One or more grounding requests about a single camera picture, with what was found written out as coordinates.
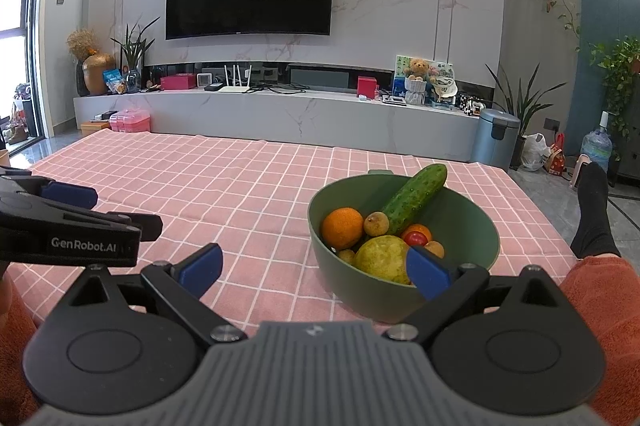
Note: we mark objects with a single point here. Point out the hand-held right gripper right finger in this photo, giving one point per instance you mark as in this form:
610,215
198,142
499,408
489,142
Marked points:
427,273

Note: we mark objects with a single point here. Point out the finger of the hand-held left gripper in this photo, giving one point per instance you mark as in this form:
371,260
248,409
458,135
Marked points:
145,226
70,196

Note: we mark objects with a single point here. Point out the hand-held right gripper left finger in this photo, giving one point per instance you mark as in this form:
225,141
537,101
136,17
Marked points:
200,268

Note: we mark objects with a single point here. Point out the small brown longan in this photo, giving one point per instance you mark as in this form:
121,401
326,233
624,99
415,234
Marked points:
435,249
346,256

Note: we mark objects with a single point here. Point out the red tomato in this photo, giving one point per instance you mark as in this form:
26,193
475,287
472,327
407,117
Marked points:
413,239

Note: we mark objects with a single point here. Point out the green bowl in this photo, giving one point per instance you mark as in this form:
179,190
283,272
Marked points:
360,286

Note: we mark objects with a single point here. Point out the brown kiwi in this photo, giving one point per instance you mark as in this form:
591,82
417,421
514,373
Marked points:
375,223

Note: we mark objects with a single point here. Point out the orange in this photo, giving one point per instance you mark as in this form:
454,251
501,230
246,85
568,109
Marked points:
342,228
424,231

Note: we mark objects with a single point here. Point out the yellow-green pear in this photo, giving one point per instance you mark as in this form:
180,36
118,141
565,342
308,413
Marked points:
382,258

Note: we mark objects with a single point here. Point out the brown cardboard box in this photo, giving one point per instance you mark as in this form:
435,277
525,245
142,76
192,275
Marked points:
95,127

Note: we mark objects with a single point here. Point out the green cucumber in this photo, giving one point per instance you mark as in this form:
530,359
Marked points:
415,196

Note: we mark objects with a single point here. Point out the pink checked tablecloth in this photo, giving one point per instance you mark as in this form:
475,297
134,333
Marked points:
225,176

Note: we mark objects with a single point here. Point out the pink plastic storage box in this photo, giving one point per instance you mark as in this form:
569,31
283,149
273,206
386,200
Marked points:
130,121

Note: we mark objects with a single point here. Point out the blue snack packet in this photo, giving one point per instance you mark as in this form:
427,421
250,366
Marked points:
113,80

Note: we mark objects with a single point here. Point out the gold vase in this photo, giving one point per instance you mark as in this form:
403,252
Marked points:
97,75

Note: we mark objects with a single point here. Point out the person's left leg orange trousers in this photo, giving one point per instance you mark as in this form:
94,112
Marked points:
20,356

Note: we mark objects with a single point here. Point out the person's leg orange trousers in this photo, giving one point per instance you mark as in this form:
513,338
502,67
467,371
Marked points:
610,331
20,356

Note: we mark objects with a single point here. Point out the pink flat box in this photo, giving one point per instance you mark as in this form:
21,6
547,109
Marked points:
177,82

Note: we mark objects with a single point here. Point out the grey pedal trash can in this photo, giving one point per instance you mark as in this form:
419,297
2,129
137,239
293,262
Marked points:
495,140

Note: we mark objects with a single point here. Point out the dried flowers in dark vase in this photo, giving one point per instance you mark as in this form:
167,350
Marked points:
82,43

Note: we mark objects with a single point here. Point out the small white device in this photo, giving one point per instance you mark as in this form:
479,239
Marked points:
205,81

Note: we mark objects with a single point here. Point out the green plant in glass vase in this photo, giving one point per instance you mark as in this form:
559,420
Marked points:
134,50

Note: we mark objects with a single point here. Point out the white plastic bag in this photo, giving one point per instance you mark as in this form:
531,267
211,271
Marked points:
534,153

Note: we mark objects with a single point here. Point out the white router with antennas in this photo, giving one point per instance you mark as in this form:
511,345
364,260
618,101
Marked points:
236,86

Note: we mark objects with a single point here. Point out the red patterned bag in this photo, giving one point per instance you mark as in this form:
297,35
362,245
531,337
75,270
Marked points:
555,158

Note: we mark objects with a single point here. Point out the glass balcony door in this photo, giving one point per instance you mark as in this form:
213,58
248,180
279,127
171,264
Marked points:
20,30

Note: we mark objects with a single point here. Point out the black and white chequered item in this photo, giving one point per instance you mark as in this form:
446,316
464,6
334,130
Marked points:
470,104

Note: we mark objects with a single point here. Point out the flat grey device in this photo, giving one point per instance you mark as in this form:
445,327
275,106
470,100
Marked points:
394,100

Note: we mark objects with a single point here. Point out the person's foot in black sock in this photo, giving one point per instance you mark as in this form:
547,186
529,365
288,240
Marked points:
592,211

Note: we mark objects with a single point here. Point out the white marble television console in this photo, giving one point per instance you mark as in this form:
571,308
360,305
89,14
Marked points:
300,120

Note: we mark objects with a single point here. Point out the white wrapped flower pot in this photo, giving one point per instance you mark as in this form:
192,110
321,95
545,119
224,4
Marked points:
416,93

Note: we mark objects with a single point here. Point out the white patterned hat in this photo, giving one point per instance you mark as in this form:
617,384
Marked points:
444,89

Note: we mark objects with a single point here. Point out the small pink appliance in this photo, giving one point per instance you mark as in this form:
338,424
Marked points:
581,171

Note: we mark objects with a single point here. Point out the person's right leg orange trousers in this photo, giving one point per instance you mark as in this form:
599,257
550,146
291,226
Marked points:
610,331

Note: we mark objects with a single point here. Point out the tall potted leaf plant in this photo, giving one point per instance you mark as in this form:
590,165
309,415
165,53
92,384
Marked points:
522,105

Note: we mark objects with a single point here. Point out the red box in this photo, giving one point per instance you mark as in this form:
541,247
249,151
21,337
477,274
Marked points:
367,86

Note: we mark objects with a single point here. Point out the brown teddy bear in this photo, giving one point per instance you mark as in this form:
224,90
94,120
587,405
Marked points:
416,68

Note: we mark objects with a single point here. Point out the green printed picture board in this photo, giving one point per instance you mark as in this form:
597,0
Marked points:
445,68

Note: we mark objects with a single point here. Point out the blue water jug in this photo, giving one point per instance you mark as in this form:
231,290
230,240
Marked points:
596,148

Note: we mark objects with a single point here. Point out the grey speaker bar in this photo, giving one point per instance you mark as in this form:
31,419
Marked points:
319,79

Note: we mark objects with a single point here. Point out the bushy green houseplant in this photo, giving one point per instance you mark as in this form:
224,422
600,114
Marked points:
620,75

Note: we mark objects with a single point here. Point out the wall socket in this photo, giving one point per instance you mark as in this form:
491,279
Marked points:
552,124

